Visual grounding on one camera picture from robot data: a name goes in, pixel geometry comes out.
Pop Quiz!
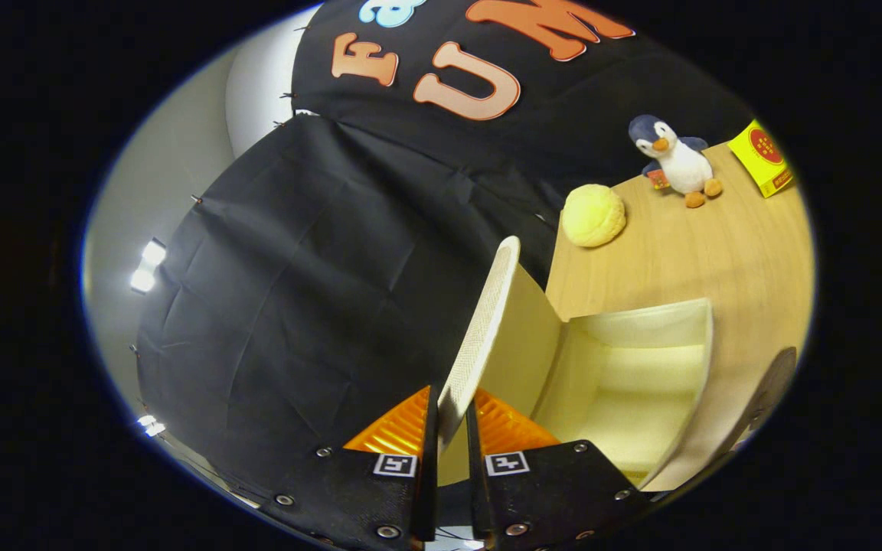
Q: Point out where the cream fabric storage box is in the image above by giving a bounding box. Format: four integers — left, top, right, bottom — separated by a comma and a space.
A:
436, 236, 715, 493

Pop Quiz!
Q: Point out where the brown shoe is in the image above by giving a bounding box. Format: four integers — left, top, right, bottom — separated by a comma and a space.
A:
723, 347, 799, 454

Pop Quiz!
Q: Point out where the yellow book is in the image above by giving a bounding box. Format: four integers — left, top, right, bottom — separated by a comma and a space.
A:
727, 119, 795, 199

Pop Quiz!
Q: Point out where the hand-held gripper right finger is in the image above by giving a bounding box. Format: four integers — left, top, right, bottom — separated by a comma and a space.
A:
465, 389, 652, 551

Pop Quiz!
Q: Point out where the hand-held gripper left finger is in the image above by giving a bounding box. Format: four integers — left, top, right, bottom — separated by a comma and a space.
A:
257, 385, 439, 551

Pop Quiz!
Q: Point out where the yellow bun plush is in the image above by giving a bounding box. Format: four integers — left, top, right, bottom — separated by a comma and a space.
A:
561, 184, 628, 248

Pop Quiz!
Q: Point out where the plush penguin toy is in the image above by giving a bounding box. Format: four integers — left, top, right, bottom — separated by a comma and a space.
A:
628, 115, 724, 209

